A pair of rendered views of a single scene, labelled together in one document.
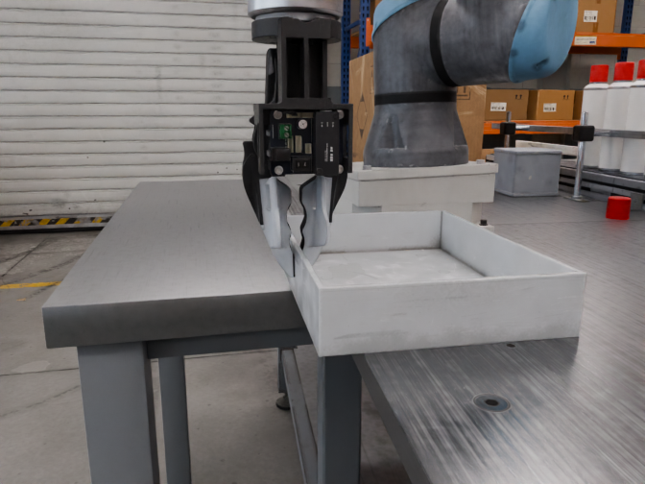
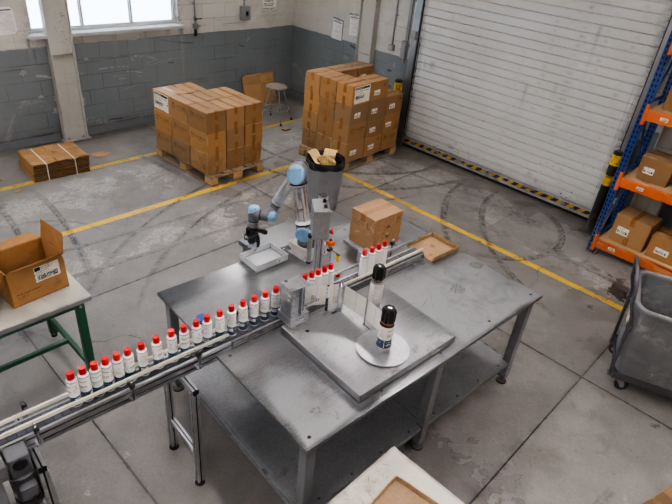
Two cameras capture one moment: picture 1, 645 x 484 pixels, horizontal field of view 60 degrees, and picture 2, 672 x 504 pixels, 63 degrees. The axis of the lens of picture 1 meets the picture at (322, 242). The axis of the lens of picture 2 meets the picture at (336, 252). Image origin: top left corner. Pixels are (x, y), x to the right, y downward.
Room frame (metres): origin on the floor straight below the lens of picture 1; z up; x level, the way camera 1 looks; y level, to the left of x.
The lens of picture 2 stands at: (-0.99, -2.97, 2.98)
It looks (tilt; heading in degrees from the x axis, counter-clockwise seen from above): 32 degrees down; 54
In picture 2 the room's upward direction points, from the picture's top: 6 degrees clockwise
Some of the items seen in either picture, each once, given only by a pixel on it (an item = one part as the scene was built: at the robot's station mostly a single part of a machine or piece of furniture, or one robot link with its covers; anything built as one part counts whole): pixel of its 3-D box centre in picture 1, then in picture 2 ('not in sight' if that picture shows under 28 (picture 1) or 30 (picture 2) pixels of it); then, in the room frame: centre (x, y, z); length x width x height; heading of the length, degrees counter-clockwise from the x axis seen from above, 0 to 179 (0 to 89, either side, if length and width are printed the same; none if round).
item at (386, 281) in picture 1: (397, 264); (263, 256); (0.51, -0.07, 0.85); 0.27 x 0.20 x 0.05; 10
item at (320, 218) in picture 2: not in sight; (320, 219); (0.63, -0.56, 1.38); 0.17 x 0.10 x 0.19; 64
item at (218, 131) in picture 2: not in sight; (208, 130); (1.48, 3.39, 0.45); 1.20 x 0.84 x 0.89; 104
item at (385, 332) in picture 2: not in sight; (386, 327); (0.67, -1.25, 1.04); 0.09 x 0.09 x 0.29
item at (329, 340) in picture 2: not in sight; (369, 334); (0.69, -1.09, 0.86); 0.80 x 0.67 x 0.05; 9
